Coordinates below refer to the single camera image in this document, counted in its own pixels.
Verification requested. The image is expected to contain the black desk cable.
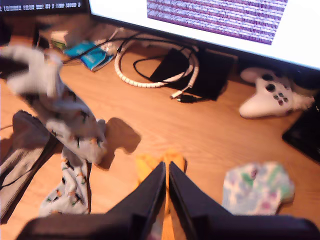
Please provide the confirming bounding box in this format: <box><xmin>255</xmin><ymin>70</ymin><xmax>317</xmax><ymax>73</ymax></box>
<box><xmin>132</xmin><ymin>56</ymin><xmax>201</xmax><ymax>104</ymax></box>
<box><xmin>62</xmin><ymin>34</ymin><xmax>198</xmax><ymax>83</ymax></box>

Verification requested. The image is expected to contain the white braided usb cable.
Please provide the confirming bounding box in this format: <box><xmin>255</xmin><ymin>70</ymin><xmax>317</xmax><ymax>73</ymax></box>
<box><xmin>114</xmin><ymin>39</ymin><xmax>200</xmax><ymax>100</ymax></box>

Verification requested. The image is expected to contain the mustard frilled sock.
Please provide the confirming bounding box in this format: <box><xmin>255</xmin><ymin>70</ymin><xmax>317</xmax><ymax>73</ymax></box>
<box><xmin>161</xmin><ymin>149</ymin><xmax>188</xmax><ymax>240</ymax></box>

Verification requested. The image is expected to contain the grey frilled-cuff sock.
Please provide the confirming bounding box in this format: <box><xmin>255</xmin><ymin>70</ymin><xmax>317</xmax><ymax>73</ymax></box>
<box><xmin>0</xmin><ymin>109</ymin><xmax>60</xmax><ymax>221</ymax></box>

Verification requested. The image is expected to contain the pastel tie-dye sock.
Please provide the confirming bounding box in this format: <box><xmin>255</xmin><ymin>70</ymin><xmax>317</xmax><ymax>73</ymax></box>
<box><xmin>221</xmin><ymin>161</ymin><xmax>296</xmax><ymax>216</ymax></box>

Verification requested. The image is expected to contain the blue flat object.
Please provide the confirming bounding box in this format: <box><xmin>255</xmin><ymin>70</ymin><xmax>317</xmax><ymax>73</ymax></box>
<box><xmin>63</xmin><ymin>41</ymin><xmax>115</xmax><ymax>72</ymax></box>

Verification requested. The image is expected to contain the bright white computer monitor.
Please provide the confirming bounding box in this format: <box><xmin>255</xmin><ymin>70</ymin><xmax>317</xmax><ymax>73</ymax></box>
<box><xmin>88</xmin><ymin>0</ymin><xmax>320</xmax><ymax>72</ymax></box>

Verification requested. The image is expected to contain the black wallet case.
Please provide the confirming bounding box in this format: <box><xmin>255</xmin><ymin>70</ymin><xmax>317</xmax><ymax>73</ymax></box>
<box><xmin>281</xmin><ymin>104</ymin><xmax>320</xmax><ymax>163</ymax></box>

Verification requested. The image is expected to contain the pale toucan print sock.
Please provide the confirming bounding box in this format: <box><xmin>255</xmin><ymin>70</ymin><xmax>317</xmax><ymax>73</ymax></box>
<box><xmin>0</xmin><ymin>45</ymin><xmax>109</xmax><ymax>165</ymax></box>
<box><xmin>39</xmin><ymin>148</ymin><xmax>91</xmax><ymax>216</ymax></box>

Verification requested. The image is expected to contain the small green box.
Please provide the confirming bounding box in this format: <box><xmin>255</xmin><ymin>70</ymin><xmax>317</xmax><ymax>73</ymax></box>
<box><xmin>50</xmin><ymin>30</ymin><xmax>69</xmax><ymax>52</ymax></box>

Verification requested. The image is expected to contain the dark code computer monitor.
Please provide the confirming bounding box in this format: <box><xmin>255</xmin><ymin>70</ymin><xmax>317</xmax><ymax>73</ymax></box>
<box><xmin>0</xmin><ymin>0</ymin><xmax>91</xmax><ymax>17</ymax></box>

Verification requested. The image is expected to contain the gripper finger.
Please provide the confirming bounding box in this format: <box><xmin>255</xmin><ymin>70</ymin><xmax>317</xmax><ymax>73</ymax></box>
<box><xmin>104</xmin><ymin>161</ymin><xmax>167</xmax><ymax>240</ymax></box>
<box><xmin>168</xmin><ymin>161</ymin><xmax>233</xmax><ymax>240</ymax></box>

